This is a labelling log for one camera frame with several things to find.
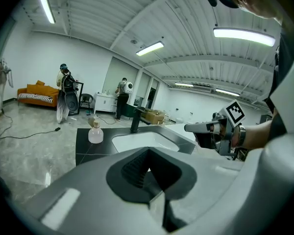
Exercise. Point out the orange sofa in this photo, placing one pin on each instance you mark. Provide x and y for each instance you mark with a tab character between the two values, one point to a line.
42	89

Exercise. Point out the black vanity countertop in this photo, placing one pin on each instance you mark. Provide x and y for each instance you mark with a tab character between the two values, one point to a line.
107	146

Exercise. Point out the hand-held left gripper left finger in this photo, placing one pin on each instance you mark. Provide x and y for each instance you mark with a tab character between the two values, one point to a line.
88	192

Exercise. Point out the person's right forearm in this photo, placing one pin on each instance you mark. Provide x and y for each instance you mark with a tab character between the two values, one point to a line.
257	136

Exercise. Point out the white sink basin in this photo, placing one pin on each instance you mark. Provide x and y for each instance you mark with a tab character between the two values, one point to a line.
144	141

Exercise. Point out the window with white blind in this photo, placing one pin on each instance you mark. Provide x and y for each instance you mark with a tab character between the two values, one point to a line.
120	72

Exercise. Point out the person's right hand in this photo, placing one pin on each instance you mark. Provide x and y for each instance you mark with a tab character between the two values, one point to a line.
232	138

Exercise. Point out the black faucet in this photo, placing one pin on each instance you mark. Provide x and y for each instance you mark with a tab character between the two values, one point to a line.
136	119

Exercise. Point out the cardboard box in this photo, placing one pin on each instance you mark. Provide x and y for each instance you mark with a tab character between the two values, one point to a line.
154	116

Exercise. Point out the silver wristwatch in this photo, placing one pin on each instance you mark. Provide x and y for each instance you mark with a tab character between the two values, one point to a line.
240	136

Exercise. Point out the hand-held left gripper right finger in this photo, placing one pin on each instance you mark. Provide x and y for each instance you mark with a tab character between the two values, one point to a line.
223	192

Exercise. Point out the fluorescent ceiling light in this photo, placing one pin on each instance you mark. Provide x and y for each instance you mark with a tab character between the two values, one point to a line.
47	7
150	48
227	92
183	84
245	36

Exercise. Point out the black chair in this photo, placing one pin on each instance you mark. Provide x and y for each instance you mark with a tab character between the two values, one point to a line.
86	100

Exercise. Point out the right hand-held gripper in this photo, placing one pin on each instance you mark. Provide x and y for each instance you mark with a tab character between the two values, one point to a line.
226	143

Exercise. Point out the white cabinet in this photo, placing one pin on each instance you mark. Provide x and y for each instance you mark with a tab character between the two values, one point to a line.
104	104

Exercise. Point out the white round backpack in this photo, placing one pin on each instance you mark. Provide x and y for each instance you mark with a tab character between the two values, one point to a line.
128	87

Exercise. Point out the black printed shirt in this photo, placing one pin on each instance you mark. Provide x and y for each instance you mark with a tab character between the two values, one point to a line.
284	87

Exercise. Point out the striped blanket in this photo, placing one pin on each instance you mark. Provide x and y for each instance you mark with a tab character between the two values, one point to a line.
34	97

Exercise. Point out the black mesh backpack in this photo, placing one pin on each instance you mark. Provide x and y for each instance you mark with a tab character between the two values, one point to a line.
68	83

